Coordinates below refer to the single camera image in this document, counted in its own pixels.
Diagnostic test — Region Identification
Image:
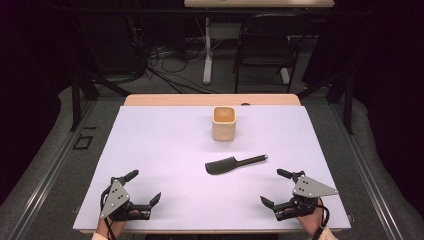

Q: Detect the white-legged desk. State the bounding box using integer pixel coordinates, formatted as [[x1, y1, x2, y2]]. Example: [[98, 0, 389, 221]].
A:
[[183, 0, 336, 86]]

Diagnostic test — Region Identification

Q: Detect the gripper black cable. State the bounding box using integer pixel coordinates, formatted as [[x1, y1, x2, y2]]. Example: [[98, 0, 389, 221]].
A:
[[309, 203, 332, 240], [99, 185, 118, 240]]

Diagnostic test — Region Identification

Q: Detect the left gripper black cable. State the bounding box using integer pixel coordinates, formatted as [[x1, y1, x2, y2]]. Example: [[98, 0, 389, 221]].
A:
[[99, 185, 118, 240]]

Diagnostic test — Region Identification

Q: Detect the black spatula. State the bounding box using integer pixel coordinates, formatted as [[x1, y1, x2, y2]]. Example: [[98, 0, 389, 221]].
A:
[[204, 153, 269, 176]]

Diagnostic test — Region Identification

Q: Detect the person's left hand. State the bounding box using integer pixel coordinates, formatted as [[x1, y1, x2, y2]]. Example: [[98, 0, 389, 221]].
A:
[[96, 208, 142, 240]]

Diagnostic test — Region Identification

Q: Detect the black folding chair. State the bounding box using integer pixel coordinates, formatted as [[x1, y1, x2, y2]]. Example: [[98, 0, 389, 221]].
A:
[[232, 12, 314, 95]]

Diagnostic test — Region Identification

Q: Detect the wooden table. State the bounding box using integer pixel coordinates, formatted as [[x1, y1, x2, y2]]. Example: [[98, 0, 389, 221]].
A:
[[79, 93, 345, 235]]

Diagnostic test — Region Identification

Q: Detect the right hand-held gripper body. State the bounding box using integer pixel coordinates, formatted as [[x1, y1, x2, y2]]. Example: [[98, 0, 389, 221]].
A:
[[271, 170, 340, 222]]

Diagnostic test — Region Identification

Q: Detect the bundle of floor cables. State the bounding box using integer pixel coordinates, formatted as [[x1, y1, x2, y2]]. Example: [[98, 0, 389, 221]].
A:
[[124, 14, 218, 95]]

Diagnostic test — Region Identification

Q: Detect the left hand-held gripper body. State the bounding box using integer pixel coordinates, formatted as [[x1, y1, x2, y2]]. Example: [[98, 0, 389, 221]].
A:
[[99, 177, 152, 222]]

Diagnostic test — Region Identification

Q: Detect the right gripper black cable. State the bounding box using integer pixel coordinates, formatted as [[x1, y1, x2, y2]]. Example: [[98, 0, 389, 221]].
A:
[[309, 203, 332, 240]]

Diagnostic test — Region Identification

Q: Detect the person's right hand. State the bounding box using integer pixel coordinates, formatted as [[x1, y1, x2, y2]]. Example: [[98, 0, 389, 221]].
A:
[[289, 198, 326, 238]]

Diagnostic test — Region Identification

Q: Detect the beige square cup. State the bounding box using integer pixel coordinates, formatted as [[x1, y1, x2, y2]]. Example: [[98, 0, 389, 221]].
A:
[[211, 105, 238, 142]]

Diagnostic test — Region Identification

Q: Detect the white table sheet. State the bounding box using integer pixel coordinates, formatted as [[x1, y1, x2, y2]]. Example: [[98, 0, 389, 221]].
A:
[[72, 104, 352, 232]]

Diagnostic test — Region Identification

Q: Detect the black metal stand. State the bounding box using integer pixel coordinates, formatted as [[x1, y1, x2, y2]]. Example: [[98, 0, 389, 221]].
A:
[[295, 19, 356, 136], [66, 19, 132, 133]]

